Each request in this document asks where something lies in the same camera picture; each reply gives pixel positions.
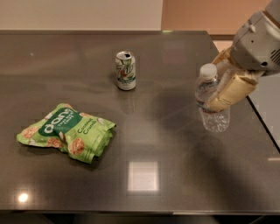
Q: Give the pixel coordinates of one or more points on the green coconut crunch snack bag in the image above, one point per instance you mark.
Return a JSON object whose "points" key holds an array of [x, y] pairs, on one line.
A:
{"points": [[80, 135]]}

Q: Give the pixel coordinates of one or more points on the white green soda can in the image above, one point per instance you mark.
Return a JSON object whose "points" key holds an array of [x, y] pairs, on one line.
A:
{"points": [[125, 70]]}

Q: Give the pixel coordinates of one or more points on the grey side table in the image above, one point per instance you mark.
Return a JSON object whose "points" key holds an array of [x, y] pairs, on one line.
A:
{"points": [[266, 101]]}

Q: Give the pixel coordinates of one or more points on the clear plastic water bottle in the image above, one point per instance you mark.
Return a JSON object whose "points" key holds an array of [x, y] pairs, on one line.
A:
{"points": [[206, 87]]}

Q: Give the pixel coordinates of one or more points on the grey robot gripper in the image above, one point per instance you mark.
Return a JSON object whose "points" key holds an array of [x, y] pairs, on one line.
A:
{"points": [[253, 44]]}

